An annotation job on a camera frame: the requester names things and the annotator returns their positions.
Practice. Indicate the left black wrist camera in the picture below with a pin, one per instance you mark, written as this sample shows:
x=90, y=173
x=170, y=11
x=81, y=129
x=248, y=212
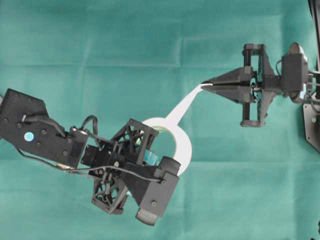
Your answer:
x=152, y=185

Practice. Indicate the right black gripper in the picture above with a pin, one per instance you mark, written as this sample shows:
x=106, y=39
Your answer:
x=235, y=85

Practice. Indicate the white duct tape roll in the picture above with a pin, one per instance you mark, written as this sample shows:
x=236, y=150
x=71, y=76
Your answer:
x=183, y=145

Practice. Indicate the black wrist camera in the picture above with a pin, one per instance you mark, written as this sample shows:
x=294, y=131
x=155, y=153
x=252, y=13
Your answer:
x=152, y=185
x=294, y=73

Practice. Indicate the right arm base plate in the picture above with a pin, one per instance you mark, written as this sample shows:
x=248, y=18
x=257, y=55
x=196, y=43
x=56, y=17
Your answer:
x=311, y=126

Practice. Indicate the green table cloth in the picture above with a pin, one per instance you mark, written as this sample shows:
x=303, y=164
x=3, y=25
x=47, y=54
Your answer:
x=123, y=59

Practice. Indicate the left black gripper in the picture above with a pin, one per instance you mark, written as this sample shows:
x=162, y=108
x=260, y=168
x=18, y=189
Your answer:
x=117, y=165

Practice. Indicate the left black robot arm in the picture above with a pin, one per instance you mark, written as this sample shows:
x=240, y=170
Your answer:
x=25, y=123

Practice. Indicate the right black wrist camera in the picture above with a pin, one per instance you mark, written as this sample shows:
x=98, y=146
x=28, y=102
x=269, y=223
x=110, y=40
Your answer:
x=294, y=73

